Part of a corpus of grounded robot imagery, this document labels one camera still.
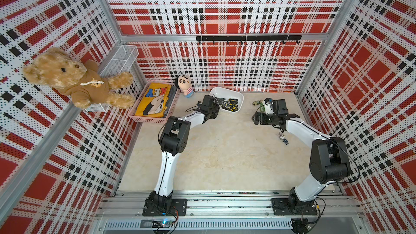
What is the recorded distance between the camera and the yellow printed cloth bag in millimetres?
1034

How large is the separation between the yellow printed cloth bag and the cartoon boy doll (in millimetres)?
89

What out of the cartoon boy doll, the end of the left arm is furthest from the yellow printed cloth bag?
the end of the left arm

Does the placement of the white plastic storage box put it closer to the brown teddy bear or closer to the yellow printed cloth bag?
the yellow printed cloth bag

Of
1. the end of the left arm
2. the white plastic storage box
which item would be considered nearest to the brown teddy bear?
the end of the left arm

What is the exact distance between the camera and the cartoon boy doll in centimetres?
110

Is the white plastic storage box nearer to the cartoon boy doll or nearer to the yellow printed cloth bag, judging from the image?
the cartoon boy doll
